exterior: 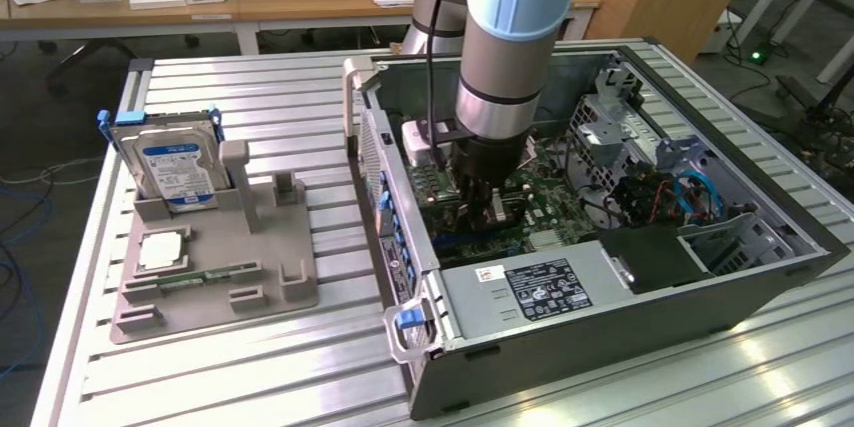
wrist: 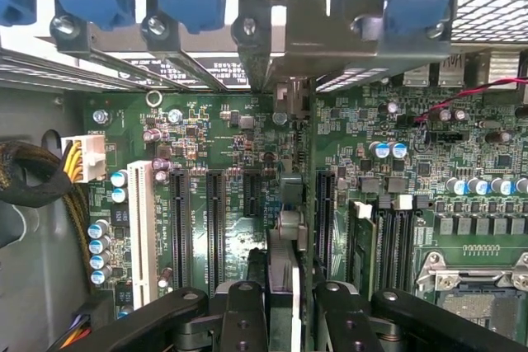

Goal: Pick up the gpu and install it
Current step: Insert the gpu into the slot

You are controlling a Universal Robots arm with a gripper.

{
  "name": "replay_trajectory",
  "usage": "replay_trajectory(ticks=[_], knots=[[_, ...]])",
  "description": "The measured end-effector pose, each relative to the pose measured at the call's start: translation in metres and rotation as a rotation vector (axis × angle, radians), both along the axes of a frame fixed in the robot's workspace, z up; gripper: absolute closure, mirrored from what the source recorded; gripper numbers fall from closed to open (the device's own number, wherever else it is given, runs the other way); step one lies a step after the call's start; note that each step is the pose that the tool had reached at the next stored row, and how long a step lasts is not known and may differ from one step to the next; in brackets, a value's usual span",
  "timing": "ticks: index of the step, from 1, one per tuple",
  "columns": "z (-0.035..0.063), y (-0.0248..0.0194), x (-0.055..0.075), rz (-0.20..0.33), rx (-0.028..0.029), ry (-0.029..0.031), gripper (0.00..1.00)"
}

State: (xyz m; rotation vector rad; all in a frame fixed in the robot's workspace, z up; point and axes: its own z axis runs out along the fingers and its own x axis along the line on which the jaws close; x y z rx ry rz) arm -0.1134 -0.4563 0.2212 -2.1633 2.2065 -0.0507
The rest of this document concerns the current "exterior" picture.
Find black camera cable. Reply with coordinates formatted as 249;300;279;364
425;0;454;161

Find blue floor cables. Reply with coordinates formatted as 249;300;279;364
0;185;56;384

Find silver CPU chip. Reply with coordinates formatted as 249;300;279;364
137;234;193;271

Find green RAM stick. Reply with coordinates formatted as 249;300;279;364
157;269;233;291

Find hard disk blue carrier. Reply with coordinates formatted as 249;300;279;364
96;104;226;214

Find blue case handle latch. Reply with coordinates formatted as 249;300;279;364
393;309;426;331

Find white desk frame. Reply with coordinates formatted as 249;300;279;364
730;0;854;83

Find black chair base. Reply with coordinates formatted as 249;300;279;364
39;35;146;96

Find small silver heatsink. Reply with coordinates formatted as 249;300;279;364
526;230;570;251

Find black power connector bundle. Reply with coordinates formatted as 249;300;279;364
610;175;660;226

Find red wire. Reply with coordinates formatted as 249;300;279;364
652;179;677;221

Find grey plastic parts rack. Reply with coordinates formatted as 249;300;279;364
110;139;321;346

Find grey power supply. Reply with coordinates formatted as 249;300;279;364
437;240;637;342

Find open grey PC case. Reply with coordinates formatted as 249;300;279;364
341;36;853;421

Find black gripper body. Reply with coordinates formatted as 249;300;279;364
450;134;527;187

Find green motherboard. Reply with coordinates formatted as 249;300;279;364
399;121;602;269

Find small metal disk bay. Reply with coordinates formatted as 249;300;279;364
677;211;797;279

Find metal disk bay cage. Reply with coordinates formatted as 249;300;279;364
566;54;673;176

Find blue wire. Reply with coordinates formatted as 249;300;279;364
670;169;726;226

